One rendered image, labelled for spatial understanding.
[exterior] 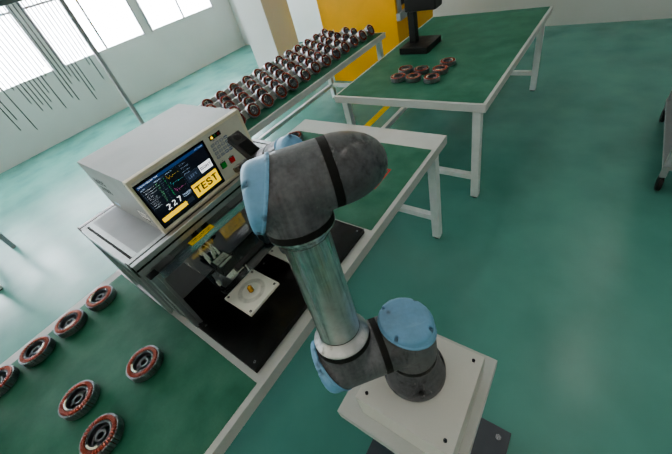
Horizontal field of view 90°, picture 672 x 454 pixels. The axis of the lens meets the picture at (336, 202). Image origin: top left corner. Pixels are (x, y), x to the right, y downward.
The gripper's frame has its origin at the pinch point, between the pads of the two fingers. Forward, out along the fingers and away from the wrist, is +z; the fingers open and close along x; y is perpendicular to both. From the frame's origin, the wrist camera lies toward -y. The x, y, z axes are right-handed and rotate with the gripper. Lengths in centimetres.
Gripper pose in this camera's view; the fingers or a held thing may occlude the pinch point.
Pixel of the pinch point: (236, 166)
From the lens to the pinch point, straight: 118.0
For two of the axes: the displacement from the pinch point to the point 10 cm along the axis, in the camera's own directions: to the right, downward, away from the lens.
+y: 5.5, 7.7, 3.3
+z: -6.2, 1.1, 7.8
